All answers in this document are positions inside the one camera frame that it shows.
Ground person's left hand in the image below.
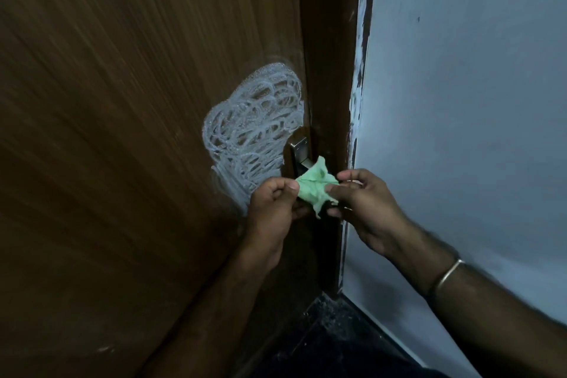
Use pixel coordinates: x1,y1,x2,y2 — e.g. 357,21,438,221
241,177,311,276

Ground silver metal door handle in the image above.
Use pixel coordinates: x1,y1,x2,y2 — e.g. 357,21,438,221
283,136,318,179

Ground thin metal bracelet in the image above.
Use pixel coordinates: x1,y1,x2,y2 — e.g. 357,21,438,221
428,259,467,303

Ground green cleaning cloth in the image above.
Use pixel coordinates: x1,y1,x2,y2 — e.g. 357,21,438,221
294,156,342,220

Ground person's right forearm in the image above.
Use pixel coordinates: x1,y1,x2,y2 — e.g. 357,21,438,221
394,227,567,378

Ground person's left forearm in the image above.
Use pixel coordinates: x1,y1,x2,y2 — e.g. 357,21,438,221
141,253,275,378

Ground brown wooden door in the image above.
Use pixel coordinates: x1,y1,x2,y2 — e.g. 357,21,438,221
0,0,342,378

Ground person's right hand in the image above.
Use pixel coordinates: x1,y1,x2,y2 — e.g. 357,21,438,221
325,168,426,263

